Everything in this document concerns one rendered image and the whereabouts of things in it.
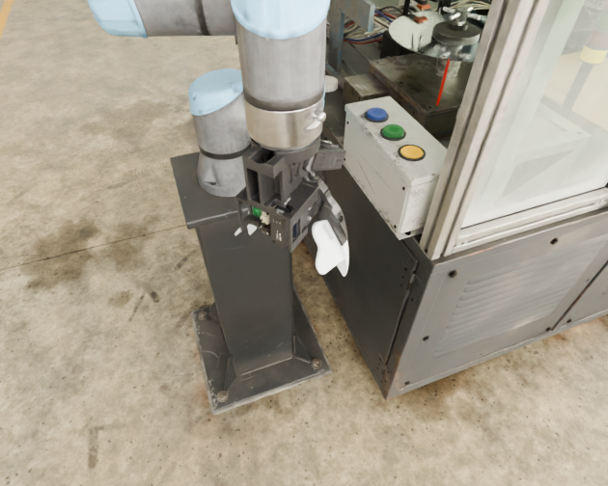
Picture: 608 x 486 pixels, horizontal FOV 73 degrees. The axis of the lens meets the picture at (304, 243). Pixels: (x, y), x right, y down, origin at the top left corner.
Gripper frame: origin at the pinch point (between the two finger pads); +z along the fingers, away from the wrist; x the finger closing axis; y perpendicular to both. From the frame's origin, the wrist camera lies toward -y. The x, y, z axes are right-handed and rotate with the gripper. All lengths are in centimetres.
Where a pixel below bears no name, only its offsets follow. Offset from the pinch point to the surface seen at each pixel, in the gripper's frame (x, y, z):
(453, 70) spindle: 0, -77, 4
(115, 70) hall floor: -251, -156, 92
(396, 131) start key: 0.3, -36.1, 0.3
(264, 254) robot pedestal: -22.4, -20.6, 33.5
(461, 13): -1, -78, -9
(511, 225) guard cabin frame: 25.9, -36.0, 12.7
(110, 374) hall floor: -69, 12, 91
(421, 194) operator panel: 9.5, -26.9, 5.3
